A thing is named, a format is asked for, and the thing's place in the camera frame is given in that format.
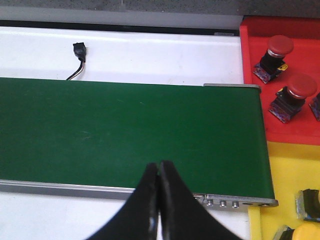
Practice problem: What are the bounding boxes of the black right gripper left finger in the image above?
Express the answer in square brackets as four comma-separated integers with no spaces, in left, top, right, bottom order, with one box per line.
[88,163,159,240]

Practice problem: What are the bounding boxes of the black cable with connector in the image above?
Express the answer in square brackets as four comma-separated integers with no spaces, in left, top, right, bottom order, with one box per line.
[65,42,88,81]

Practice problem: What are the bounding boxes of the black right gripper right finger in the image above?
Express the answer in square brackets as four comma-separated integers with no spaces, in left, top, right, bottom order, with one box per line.
[159,160,240,240]

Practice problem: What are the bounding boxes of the yellow mushroom push button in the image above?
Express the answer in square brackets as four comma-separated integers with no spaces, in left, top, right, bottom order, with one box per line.
[271,222,320,240]
[295,188,320,223]

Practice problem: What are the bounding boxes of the red mushroom push button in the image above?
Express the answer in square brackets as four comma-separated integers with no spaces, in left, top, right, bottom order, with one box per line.
[309,93,320,119]
[253,35,294,84]
[268,73,318,124]

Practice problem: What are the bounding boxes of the grey stone countertop slab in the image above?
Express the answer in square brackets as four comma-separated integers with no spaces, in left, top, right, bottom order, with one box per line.
[0,0,320,18]

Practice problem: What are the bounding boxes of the yellow plate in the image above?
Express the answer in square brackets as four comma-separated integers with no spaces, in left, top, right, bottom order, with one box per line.
[248,141,320,240]

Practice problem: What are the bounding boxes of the aluminium conveyor frame rail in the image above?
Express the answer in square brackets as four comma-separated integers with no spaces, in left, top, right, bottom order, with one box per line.
[0,83,279,213]

